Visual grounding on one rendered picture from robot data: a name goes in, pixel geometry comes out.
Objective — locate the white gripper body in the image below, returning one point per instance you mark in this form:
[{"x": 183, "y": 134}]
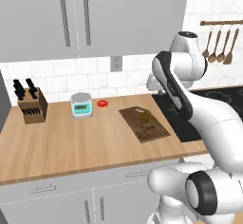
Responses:
[{"x": 154, "y": 83}]

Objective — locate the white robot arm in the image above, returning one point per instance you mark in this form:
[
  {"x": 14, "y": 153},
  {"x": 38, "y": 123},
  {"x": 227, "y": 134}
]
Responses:
[{"x": 218, "y": 129}]

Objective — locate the brown-green avocado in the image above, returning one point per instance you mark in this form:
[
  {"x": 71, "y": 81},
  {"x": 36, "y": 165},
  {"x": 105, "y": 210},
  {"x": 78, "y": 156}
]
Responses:
[{"x": 145, "y": 117}]

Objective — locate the dark brown cutting board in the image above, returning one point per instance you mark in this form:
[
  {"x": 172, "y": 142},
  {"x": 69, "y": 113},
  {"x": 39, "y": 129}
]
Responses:
[{"x": 148, "y": 129}]

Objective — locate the black hob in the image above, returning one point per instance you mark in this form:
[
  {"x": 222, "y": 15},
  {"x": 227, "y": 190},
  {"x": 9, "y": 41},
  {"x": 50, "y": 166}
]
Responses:
[{"x": 177, "y": 123}]

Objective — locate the wooden hanging spoon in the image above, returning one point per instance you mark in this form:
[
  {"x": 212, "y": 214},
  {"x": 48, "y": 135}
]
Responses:
[
  {"x": 206, "y": 52},
  {"x": 212, "y": 57},
  {"x": 220, "y": 56}
]

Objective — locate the grey kitchen scale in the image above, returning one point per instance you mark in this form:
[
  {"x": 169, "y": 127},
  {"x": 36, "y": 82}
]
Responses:
[{"x": 81, "y": 107}]

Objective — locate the wooden hanging spatula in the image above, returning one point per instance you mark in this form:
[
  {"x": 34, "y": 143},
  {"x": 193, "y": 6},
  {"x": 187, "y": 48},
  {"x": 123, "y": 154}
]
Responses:
[{"x": 228, "y": 58}]

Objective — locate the grey drawer front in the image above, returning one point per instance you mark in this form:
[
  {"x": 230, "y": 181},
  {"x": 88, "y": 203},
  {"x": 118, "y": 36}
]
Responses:
[
  {"x": 63, "y": 188},
  {"x": 120, "y": 175}
]

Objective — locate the brown wooden knife block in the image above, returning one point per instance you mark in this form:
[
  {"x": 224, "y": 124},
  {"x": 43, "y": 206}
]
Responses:
[{"x": 34, "y": 109}]

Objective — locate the grey base cupboard door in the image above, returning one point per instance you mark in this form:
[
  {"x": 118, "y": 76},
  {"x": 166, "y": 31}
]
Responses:
[
  {"x": 126, "y": 205},
  {"x": 47, "y": 213}
]

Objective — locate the grey tall cabinet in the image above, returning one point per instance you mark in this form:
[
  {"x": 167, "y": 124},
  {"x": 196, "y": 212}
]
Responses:
[{"x": 4, "y": 104}]

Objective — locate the grey wall socket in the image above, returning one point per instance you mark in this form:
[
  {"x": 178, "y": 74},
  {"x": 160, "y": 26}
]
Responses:
[{"x": 116, "y": 63}]

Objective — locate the grey wall cupboard door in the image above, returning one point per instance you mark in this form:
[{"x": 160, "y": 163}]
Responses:
[
  {"x": 31, "y": 19},
  {"x": 136, "y": 15}
]

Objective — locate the wooden utensil rail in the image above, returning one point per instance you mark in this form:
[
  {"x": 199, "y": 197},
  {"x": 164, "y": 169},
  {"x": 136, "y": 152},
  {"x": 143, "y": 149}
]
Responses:
[{"x": 221, "y": 22}]

